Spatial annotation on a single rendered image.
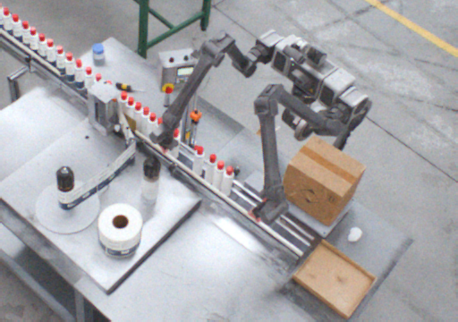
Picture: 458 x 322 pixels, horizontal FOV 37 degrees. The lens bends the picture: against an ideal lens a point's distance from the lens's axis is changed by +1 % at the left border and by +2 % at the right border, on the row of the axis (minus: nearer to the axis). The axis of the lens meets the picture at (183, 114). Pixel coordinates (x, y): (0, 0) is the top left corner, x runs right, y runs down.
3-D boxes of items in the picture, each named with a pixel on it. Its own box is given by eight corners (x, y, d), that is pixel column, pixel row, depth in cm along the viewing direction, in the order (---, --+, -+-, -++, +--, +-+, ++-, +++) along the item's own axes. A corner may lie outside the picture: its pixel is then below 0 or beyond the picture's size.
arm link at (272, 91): (278, 77, 282) (262, 77, 291) (267, 106, 279) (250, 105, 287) (344, 123, 306) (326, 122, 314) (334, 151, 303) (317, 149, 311)
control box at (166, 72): (156, 80, 339) (157, 52, 325) (189, 75, 343) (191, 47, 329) (160, 94, 333) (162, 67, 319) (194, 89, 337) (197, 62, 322)
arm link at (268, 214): (283, 188, 286) (268, 185, 293) (265, 203, 281) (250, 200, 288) (292, 212, 290) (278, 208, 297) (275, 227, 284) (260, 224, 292)
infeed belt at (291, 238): (62, 85, 392) (61, 80, 389) (72, 78, 397) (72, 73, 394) (298, 261, 329) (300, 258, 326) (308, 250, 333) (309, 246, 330)
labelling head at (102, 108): (88, 122, 370) (86, 89, 351) (105, 109, 377) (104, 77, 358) (106, 136, 365) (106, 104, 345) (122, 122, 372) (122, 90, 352)
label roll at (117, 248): (149, 234, 328) (150, 218, 317) (123, 265, 316) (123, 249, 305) (116, 213, 334) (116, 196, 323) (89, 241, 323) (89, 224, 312)
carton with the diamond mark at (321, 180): (278, 193, 353) (288, 162, 332) (302, 165, 366) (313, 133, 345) (328, 227, 342) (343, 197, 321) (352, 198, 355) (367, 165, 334)
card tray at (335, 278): (291, 277, 324) (292, 274, 321) (320, 242, 338) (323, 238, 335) (346, 320, 312) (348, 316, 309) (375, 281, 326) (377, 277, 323)
